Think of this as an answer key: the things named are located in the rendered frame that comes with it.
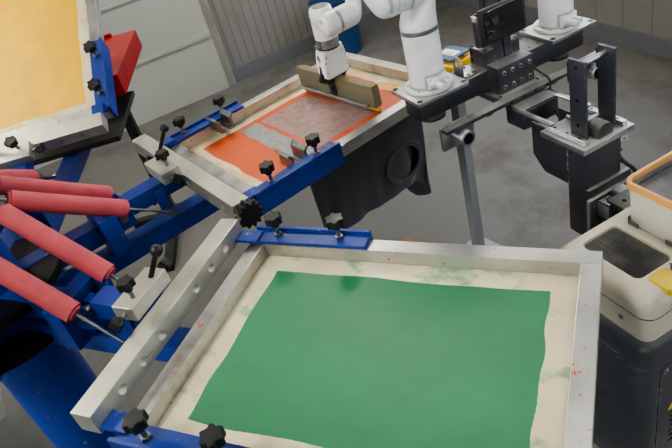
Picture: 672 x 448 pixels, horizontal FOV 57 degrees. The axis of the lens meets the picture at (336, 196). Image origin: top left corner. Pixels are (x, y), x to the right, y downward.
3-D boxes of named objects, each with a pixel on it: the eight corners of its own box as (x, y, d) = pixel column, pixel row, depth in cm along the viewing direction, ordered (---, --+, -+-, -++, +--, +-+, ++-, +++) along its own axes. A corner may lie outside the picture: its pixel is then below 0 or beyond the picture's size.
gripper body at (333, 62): (322, 51, 195) (329, 82, 202) (346, 37, 200) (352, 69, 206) (308, 46, 201) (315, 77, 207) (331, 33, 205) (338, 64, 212)
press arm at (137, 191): (176, 180, 187) (170, 166, 184) (185, 186, 182) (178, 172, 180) (124, 209, 179) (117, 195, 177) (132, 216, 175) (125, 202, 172)
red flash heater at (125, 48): (54, 75, 305) (42, 53, 298) (144, 49, 305) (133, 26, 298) (19, 129, 253) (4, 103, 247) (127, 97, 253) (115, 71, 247)
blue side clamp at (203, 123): (241, 117, 225) (235, 99, 222) (248, 120, 222) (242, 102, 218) (170, 156, 213) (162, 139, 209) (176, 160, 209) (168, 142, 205)
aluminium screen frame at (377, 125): (342, 59, 244) (340, 50, 242) (454, 86, 202) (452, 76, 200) (169, 155, 211) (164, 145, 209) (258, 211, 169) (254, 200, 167)
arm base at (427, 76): (469, 85, 159) (461, 27, 150) (429, 104, 155) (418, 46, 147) (434, 70, 171) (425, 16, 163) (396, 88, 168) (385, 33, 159)
